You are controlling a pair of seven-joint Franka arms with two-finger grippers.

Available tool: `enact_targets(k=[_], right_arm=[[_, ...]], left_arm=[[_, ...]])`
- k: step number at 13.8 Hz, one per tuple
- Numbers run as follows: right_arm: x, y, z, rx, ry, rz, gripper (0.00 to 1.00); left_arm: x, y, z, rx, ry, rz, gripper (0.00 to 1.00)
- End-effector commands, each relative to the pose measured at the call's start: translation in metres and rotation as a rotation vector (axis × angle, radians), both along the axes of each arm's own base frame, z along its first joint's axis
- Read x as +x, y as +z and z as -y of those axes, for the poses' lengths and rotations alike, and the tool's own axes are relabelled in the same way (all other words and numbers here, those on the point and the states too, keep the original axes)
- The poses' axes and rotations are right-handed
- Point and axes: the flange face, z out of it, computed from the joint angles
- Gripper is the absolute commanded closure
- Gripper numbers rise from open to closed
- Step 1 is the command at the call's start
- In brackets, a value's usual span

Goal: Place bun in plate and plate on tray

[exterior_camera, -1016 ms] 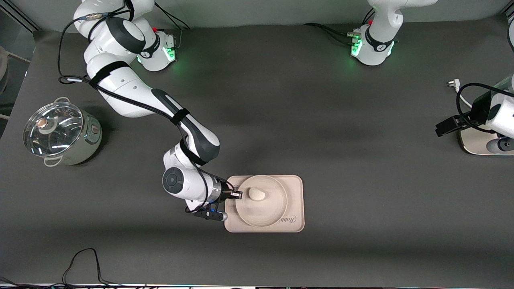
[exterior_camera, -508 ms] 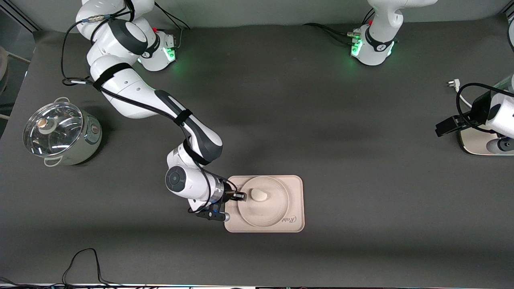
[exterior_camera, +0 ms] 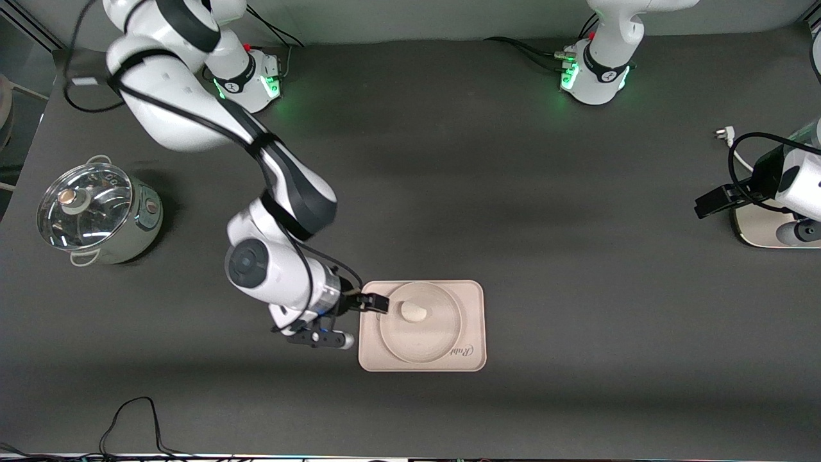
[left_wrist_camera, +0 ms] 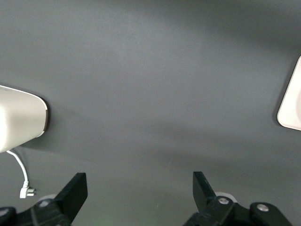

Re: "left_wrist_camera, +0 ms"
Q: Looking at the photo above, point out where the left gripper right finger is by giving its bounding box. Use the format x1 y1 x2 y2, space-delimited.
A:
183 171 237 226

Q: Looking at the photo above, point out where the white power cord with plug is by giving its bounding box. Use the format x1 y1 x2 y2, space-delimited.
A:
6 150 38 199

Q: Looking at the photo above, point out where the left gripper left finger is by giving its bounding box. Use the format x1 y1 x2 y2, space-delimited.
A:
17 173 88 226

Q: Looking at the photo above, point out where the white toaster appliance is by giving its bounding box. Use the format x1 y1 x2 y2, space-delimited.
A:
0 85 50 153

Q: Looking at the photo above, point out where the beige rectangular rabbit tray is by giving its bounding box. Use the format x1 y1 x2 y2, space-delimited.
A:
276 56 301 131

